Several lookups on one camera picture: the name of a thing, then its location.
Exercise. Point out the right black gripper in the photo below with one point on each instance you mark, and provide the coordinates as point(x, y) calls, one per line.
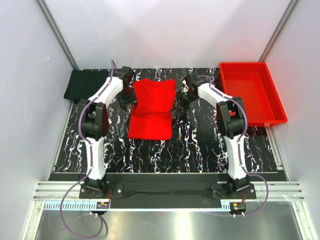
point(182, 106)

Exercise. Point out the left small electronics board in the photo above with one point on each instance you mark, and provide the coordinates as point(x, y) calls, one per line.
point(103, 205)

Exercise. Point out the red t shirt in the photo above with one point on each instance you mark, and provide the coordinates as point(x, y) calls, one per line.
point(150, 116)

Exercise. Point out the right small electronics board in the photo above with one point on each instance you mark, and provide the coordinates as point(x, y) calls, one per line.
point(238, 206)

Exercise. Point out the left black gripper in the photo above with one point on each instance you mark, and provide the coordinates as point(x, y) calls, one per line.
point(130, 101)

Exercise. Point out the red plastic bin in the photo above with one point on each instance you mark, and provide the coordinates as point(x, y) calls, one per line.
point(253, 82)

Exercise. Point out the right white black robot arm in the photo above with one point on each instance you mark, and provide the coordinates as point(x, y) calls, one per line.
point(231, 121)

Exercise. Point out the left aluminium frame post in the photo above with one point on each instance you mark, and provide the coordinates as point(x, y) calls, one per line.
point(57, 33)

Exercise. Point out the right aluminium frame post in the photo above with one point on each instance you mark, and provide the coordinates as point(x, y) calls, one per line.
point(289, 10)

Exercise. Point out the aluminium table edge rail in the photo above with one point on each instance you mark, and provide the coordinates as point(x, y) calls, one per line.
point(274, 191)

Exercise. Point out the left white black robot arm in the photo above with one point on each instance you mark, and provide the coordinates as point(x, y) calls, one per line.
point(93, 127)

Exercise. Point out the folded black t shirt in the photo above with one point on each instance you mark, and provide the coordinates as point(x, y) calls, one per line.
point(84, 83)

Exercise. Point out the aluminium frame post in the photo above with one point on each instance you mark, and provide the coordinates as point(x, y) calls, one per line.
point(289, 10)
point(57, 33)

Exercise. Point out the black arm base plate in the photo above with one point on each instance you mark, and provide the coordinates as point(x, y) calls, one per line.
point(166, 183)

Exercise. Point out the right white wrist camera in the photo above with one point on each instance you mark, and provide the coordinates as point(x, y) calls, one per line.
point(185, 87)

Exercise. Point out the white slotted cable duct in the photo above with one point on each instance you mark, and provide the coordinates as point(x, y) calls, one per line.
point(86, 205)

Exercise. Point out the small electronics board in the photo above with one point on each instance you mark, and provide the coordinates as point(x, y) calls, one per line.
point(103, 205)
point(238, 206)

